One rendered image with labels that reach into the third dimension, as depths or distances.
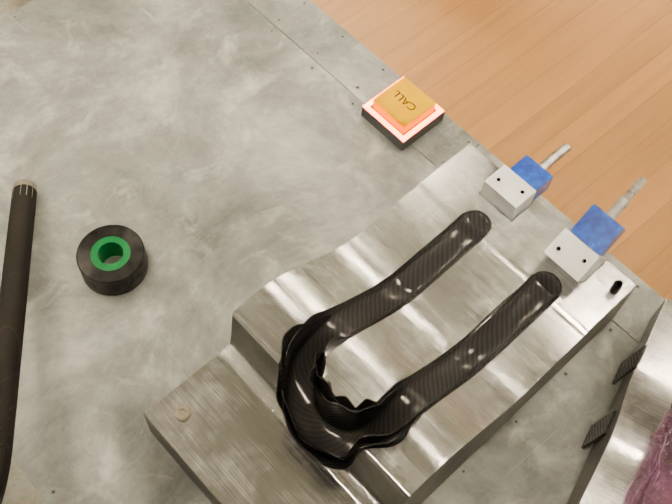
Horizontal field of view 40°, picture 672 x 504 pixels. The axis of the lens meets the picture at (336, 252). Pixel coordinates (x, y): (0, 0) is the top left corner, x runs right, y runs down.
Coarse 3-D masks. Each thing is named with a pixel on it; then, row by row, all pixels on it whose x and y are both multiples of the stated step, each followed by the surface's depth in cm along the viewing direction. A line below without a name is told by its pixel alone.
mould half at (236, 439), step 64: (448, 192) 110; (384, 256) 106; (512, 256) 106; (256, 320) 96; (384, 320) 100; (448, 320) 103; (576, 320) 103; (192, 384) 100; (256, 384) 100; (384, 384) 94; (512, 384) 99; (192, 448) 97; (256, 448) 97; (384, 448) 90; (448, 448) 91
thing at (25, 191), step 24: (24, 192) 114; (24, 216) 112; (24, 240) 109; (24, 264) 107; (0, 288) 105; (24, 288) 105; (0, 312) 102; (24, 312) 103; (0, 336) 99; (0, 360) 97; (0, 384) 95; (0, 408) 93; (0, 432) 91
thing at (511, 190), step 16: (528, 160) 111; (544, 160) 112; (496, 176) 108; (512, 176) 108; (528, 176) 110; (544, 176) 110; (496, 192) 107; (512, 192) 107; (528, 192) 107; (496, 208) 110; (512, 208) 107
